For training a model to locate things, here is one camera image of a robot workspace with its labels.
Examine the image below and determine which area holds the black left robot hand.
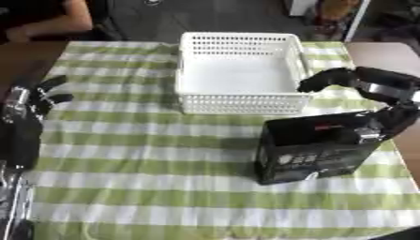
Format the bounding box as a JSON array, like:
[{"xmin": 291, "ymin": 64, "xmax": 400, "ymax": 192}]
[{"xmin": 0, "ymin": 74, "xmax": 76, "ymax": 172}]

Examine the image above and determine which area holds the person's hand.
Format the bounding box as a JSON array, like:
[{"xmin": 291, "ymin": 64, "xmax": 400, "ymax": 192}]
[{"xmin": 3, "ymin": 25, "xmax": 33, "ymax": 44}]

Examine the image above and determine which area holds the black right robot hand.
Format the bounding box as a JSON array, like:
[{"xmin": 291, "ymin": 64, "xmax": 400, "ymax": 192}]
[{"xmin": 296, "ymin": 66, "xmax": 420, "ymax": 145}]

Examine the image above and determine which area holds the black printed cardboard box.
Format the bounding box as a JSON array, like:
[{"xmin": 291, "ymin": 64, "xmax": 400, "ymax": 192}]
[{"xmin": 252, "ymin": 110, "xmax": 398, "ymax": 186}]

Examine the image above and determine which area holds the colourful background object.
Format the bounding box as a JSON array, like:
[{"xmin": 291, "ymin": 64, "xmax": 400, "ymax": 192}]
[{"xmin": 311, "ymin": 0, "xmax": 363, "ymax": 41}]

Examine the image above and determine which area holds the white perforated plastic basket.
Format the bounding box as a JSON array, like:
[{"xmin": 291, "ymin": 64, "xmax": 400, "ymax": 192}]
[{"xmin": 173, "ymin": 31, "xmax": 315, "ymax": 115}]

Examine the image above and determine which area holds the white upright post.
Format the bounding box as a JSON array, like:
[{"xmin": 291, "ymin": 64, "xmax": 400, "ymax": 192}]
[{"xmin": 341, "ymin": 0, "xmax": 374, "ymax": 42}]

